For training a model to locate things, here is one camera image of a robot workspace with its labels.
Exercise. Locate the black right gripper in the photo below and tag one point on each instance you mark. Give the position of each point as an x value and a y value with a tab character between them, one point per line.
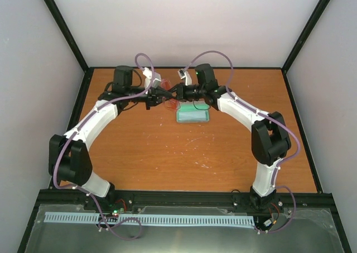
180	92

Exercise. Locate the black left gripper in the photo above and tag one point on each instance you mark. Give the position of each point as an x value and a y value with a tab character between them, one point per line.
154	94

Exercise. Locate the red transparent sunglasses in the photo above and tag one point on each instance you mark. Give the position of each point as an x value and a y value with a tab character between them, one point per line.
170	104

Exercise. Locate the grey glasses case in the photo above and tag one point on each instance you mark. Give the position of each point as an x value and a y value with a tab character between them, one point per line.
193	106

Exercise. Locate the light blue cleaning cloth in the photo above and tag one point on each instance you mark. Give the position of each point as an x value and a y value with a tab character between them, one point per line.
192	116

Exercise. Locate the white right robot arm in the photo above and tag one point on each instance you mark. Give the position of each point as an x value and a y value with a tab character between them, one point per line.
270	140

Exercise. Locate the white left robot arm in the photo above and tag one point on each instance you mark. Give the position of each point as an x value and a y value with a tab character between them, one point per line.
69	159

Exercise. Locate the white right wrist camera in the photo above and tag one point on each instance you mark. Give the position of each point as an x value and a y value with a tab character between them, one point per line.
185	76

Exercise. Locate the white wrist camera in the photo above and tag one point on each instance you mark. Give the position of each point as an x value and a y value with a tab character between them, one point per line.
153	79
185	76

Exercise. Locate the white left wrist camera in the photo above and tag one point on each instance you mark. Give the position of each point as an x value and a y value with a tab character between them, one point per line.
153	79

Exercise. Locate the black table edge rail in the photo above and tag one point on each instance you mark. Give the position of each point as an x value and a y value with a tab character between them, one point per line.
215	67

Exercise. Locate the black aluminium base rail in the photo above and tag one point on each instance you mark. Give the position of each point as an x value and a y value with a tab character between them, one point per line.
131	200

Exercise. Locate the black left frame post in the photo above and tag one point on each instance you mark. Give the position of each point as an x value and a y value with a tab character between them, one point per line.
63	27

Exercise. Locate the black frame post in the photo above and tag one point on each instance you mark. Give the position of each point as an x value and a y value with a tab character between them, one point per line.
63	27
305	33

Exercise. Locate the light blue slotted cable duct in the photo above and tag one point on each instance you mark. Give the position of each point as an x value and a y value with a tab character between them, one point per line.
157	220

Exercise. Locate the black right frame post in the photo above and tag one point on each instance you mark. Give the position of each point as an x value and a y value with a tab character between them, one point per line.
305	33

